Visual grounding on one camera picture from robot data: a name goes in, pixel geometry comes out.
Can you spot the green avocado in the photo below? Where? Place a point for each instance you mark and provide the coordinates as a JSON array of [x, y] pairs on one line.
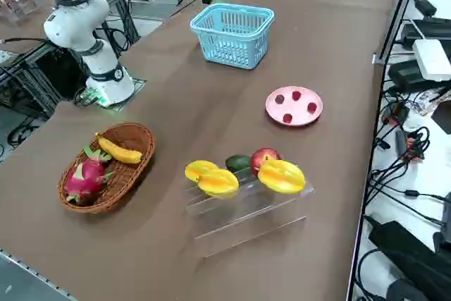
[[236, 163]]

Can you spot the yellow star fruit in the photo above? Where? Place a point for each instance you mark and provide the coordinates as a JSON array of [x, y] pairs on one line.
[[218, 183], [282, 176], [195, 168]]

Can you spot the brown wicker basket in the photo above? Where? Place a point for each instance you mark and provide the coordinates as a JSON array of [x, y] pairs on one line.
[[127, 177]]

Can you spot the black aluminium frame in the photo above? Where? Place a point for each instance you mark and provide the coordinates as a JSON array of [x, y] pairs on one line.
[[53, 68]]

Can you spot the clear acrylic step platform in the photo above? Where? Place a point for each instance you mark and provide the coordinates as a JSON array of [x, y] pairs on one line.
[[246, 216]]

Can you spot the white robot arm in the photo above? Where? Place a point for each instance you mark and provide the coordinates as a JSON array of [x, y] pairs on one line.
[[75, 26]]

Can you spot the pink plate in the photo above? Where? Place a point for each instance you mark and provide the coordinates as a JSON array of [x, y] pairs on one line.
[[297, 110]]

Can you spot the yellow banana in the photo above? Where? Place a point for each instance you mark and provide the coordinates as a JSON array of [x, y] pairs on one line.
[[120, 153]]

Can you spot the pink dragon fruit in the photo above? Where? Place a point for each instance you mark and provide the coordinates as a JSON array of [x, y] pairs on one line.
[[86, 177]]

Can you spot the black power adapter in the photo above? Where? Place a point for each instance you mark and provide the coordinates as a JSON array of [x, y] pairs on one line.
[[426, 6], [405, 75], [419, 33]]

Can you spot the blue plastic basket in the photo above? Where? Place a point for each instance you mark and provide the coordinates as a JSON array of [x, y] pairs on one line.
[[230, 63]]

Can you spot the red apple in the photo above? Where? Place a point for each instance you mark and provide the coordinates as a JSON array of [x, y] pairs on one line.
[[262, 158]]

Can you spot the aluminium camera post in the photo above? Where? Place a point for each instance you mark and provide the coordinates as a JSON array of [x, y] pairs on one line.
[[400, 8]]

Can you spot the red strawberry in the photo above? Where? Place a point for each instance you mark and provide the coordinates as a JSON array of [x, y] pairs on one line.
[[311, 107], [279, 98], [288, 118], [296, 95]]

